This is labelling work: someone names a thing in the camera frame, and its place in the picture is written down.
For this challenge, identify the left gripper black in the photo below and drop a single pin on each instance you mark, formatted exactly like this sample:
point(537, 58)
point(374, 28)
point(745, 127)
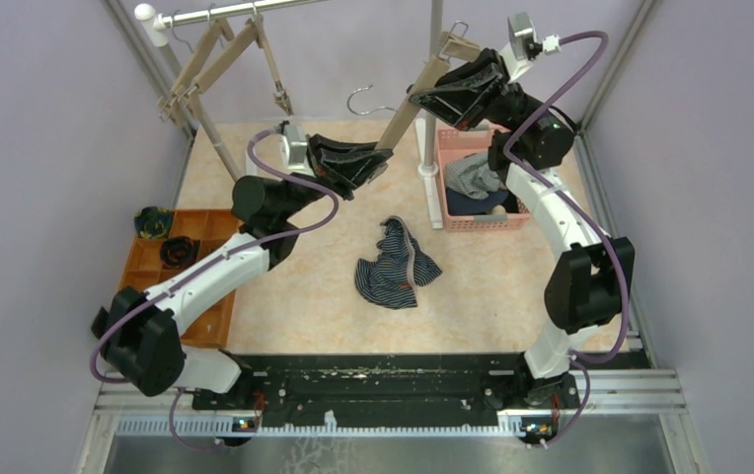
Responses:
point(341, 165)

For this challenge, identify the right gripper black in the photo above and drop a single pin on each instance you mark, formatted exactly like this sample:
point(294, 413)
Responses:
point(466, 96)

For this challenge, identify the beige hanger holding pinstriped underwear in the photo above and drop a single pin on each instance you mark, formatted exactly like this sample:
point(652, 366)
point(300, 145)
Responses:
point(448, 44)

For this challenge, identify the navy underwear cream waistband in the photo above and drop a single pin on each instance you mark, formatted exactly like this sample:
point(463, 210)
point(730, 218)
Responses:
point(459, 204)

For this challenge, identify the navy pinstriped underwear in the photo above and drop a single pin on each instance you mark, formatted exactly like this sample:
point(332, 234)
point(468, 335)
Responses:
point(400, 268)

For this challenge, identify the beige hanger holding navy underwear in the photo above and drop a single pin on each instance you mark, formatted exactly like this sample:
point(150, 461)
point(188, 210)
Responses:
point(223, 55)

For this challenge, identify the beige clip hanger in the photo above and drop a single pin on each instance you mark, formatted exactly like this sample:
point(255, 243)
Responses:
point(170, 106)

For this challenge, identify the grey striped underwear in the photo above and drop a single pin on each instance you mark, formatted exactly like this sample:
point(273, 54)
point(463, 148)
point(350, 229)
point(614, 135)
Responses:
point(472, 177)

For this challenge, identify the beige hanger holding grey underwear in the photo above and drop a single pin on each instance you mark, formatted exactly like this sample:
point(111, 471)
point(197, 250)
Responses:
point(280, 95)

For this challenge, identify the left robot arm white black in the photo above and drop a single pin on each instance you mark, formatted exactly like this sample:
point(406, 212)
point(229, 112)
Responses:
point(139, 336)

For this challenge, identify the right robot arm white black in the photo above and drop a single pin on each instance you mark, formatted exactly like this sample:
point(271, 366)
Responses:
point(587, 297)

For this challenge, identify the pink plastic basket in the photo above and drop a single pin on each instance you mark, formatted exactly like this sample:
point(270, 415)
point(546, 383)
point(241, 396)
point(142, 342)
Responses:
point(451, 145)

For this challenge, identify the orange plastic tray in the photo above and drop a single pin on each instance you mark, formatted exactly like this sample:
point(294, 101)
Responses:
point(143, 268)

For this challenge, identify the black rolled cloth in tray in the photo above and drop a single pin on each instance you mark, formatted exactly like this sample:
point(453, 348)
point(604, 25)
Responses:
point(179, 252)

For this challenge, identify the dark patterned cloth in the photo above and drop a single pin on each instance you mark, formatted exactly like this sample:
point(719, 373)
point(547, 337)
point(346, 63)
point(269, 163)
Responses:
point(153, 222)

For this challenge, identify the metal clothes rack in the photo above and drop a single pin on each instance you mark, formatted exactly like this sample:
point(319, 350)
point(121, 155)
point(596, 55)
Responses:
point(155, 25)

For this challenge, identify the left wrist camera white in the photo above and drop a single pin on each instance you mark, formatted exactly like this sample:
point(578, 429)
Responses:
point(294, 148)

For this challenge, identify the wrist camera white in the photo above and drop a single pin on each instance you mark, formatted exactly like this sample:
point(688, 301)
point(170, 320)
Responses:
point(294, 148)
point(524, 47)

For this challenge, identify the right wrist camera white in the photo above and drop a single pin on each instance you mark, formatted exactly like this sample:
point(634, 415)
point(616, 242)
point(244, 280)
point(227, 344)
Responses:
point(524, 47)

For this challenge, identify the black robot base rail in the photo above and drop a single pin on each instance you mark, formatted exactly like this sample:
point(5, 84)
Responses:
point(390, 395)

